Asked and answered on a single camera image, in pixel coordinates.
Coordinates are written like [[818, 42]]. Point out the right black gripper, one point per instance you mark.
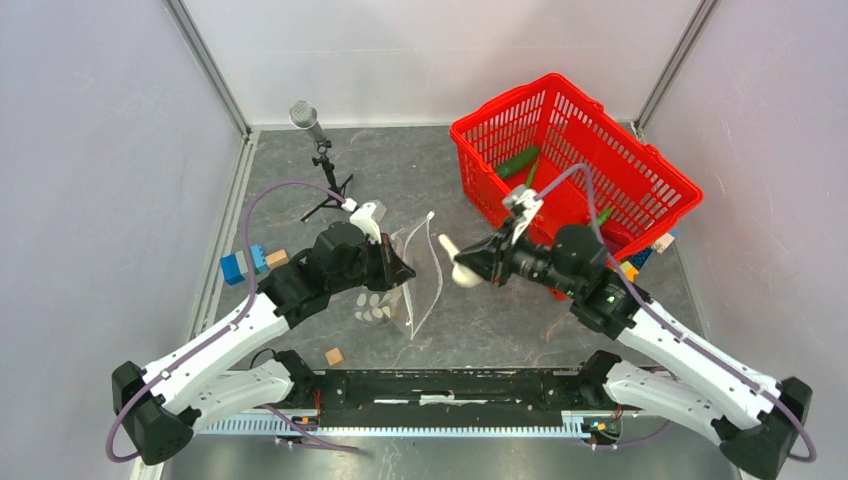
[[482, 258]]

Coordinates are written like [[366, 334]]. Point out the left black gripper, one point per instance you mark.
[[393, 271]]

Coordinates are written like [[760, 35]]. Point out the polka dot zip bag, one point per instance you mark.
[[411, 304]]

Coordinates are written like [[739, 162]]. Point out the white toy garlic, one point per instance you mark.
[[461, 275]]

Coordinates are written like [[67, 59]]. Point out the green toy cucumber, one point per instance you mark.
[[518, 162]]

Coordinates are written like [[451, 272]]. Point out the red plastic basket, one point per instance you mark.
[[649, 194]]

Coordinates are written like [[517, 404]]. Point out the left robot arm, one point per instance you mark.
[[160, 407]]

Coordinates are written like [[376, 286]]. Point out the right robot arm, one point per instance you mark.
[[752, 417]]

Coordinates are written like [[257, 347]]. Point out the long green chili pepper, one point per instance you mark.
[[531, 175]]

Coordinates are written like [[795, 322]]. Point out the black tripod stand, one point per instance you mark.
[[335, 199]]

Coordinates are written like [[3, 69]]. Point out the small wooden cube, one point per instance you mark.
[[334, 357]]

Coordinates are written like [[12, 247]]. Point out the small green pepper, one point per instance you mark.
[[604, 216]]

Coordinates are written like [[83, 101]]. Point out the tan wooden block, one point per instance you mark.
[[277, 258]]

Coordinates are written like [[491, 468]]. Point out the yellow green toy blocks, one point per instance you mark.
[[630, 270]]

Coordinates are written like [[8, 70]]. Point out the blue green toy blocks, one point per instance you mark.
[[234, 267]]

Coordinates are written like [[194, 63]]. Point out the white blue toy block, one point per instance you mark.
[[665, 241]]

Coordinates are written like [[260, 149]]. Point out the silver microphone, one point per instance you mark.
[[303, 115]]

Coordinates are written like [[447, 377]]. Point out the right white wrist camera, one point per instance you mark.
[[523, 205]]

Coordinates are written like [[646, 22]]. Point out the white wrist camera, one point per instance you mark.
[[523, 205], [366, 217]]

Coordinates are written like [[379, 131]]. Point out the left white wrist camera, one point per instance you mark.
[[366, 217]]

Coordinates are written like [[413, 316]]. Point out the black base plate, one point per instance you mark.
[[420, 398]]

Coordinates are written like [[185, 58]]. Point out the white cable tray rail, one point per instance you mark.
[[264, 423]]

